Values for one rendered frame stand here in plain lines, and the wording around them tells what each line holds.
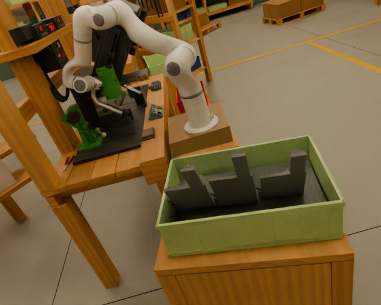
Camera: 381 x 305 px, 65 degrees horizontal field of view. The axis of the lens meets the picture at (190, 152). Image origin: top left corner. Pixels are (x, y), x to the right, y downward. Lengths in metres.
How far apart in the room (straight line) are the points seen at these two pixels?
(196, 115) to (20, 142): 0.86
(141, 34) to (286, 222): 1.02
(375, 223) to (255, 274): 1.31
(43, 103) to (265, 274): 1.49
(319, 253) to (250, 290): 0.29
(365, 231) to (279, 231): 1.23
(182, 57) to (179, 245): 0.81
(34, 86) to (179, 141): 0.89
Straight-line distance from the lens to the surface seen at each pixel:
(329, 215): 1.07
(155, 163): 1.56
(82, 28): 1.65
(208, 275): 1.17
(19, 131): 1.62
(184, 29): 4.83
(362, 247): 2.17
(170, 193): 1.09
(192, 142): 1.56
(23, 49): 1.79
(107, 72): 2.08
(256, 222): 1.04
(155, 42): 1.49
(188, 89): 1.49
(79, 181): 1.70
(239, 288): 1.23
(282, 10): 7.72
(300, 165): 0.99
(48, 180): 1.73
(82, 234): 1.94
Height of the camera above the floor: 1.67
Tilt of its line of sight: 31 degrees down
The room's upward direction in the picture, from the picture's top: 17 degrees counter-clockwise
